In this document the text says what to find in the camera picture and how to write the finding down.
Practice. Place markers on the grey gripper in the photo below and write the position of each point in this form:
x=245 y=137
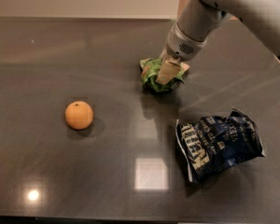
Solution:
x=181 y=46

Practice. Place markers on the green rice chip bag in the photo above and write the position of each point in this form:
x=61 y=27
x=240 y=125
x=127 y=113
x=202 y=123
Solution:
x=149 y=70

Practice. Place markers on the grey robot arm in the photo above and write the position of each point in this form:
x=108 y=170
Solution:
x=199 y=18

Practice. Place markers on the blue Kettle chip bag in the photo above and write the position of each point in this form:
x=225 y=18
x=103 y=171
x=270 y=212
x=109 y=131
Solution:
x=216 y=143

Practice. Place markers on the orange fruit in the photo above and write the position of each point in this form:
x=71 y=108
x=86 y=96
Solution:
x=79 y=115

